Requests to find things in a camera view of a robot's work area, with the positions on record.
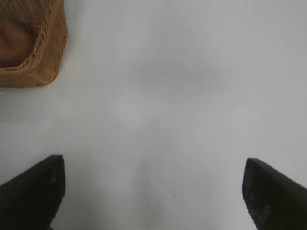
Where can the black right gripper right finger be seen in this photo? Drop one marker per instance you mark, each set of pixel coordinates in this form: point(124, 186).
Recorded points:
point(275, 203)

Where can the orange fruit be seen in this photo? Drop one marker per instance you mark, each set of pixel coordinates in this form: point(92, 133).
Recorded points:
point(12, 45)

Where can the woven wicker basket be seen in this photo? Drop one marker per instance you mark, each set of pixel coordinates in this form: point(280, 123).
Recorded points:
point(52, 48)

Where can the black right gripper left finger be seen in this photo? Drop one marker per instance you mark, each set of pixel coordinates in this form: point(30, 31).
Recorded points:
point(28, 203)

